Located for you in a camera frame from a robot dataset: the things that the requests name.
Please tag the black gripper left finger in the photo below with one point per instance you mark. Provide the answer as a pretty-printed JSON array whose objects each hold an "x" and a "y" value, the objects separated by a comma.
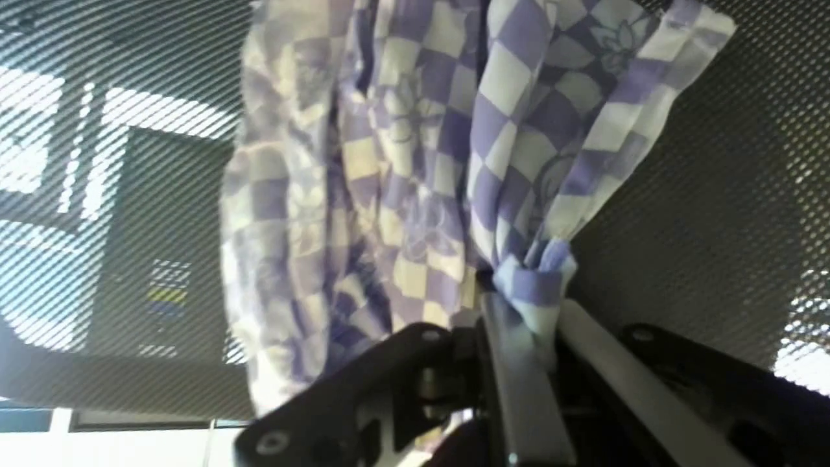
[{"x": 531, "y": 428}]

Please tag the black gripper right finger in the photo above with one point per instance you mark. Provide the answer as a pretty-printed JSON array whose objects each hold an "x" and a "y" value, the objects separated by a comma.
[{"x": 677, "y": 428}]

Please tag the white and blue checkered cloth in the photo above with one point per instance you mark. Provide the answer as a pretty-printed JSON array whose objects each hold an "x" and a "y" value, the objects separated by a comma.
[{"x": 394, "y": 149}]

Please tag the grey mesh office chair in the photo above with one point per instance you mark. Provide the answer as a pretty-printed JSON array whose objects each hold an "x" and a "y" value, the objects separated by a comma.
[{"x": 123, "y": 114}]

